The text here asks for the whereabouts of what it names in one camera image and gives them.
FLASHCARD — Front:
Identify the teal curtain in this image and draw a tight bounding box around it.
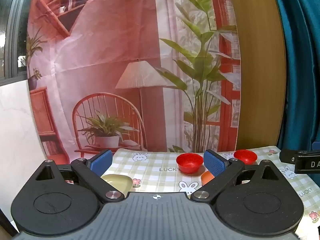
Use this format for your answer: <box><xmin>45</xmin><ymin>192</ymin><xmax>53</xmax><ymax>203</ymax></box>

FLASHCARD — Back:
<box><xmin>269</xmin><ymin>0</ymin><xmax>320</xmax><ymax>153</ymax></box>

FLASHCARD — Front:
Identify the orange bowl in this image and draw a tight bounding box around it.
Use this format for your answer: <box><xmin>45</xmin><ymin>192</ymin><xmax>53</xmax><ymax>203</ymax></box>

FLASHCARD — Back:
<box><xmin>201</xmin><ymin>170</ymin><xmax>215</xmax><ymax>186</ymax></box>

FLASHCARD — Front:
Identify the dark window frame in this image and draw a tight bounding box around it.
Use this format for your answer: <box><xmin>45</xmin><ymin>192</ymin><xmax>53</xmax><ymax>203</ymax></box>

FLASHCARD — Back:
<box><xmin>0</xmin><ymin>0</ymin><xmax>38</xmax><ymax>86</ymax></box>

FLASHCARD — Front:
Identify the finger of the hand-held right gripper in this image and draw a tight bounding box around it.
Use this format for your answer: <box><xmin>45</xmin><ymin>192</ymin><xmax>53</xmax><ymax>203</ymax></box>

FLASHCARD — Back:
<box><xmin>279</xmin><ymin>149</ymin><xmax>300</xmax><ymax>167</ymax></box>

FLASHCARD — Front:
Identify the white marble board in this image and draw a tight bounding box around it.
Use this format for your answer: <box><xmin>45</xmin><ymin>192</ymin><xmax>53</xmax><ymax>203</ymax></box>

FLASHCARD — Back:
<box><xmin>0</xmin><ymin>80</ymin><xmax>48</xmax><ymax>233</ymax></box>

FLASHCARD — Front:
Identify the pale yellow plate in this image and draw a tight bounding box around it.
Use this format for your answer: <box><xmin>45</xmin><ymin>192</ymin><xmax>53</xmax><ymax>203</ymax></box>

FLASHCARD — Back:
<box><xmin>100</xmin><ymin>174</ymin><xmax>133</xmax><ymax>197</ymax></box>

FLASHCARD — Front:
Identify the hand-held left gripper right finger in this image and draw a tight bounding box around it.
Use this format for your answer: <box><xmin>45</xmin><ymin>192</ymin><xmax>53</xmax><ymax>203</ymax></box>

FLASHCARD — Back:
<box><xmin>190</xmin><ymin>149</ymin><xmax>286</xmax><ymax>202</ymax></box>

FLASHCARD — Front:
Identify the red bowl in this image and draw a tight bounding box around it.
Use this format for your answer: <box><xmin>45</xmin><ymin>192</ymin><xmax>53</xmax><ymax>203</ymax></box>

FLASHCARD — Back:
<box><xmin>176</xmin><ymin>153</ymin><xmax>204</xmax><ymax>174</ymax></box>
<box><xmin>234</xmin><ymin>149</ymin><xmax>258</xmax><ymax>165</ymax></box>

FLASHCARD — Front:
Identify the printed room backdrop cloth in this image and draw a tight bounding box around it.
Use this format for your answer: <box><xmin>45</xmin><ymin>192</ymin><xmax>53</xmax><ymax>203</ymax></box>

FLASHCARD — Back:
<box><xmin>26</xmin><ymin>0</ymin><xmax>242</xmax><ymax>165</ymax></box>

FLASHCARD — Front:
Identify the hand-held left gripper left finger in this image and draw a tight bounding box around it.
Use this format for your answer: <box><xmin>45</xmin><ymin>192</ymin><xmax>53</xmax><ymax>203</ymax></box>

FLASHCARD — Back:
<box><xmin>33</xmin><ymin>149</ymin><xmax>125</xmax><ymax>203</ymax></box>

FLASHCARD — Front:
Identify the yellow wooden panel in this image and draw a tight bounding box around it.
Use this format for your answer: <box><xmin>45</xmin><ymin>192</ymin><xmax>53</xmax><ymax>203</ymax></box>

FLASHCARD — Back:
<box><xmin>226</xmin><ymin>0</ymin><xmax>287</xmax><ymax>151</ymax></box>

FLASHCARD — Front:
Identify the green checked rabbit tablecloth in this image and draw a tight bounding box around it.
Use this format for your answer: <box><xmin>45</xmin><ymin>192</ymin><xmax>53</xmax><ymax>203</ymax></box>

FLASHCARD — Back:
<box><xmin>100</xmin><ymin>146</ymin><xmax>320</xmax><ymax>240</ymax></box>

